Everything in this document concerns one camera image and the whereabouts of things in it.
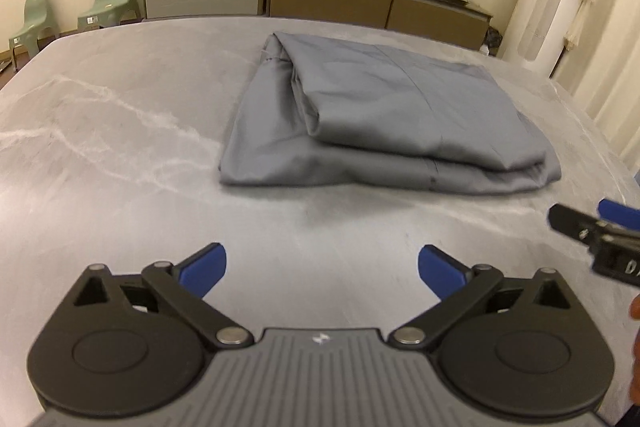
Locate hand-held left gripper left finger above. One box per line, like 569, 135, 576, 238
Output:
72, 243, 253, 350

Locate grey blanket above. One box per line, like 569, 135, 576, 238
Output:
0, 16, 640, 427

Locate person's right hand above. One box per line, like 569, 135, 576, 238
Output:
627, 294, 640, 408

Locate grey sideboard cabinet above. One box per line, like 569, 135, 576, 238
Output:
136, 0, 493, 52

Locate grey pants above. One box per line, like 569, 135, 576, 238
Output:
217, 32, 562, 195

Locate white curtain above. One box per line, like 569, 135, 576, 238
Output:
527, 0, 640, 168

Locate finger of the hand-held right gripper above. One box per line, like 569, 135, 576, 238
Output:
548, 204, 608, 248
598, 198, 640, 232

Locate white cylindrical air purifier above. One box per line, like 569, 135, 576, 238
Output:
502, 0, 586, 80

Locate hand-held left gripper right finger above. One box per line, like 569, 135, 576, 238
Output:
389, 244, 571, 350

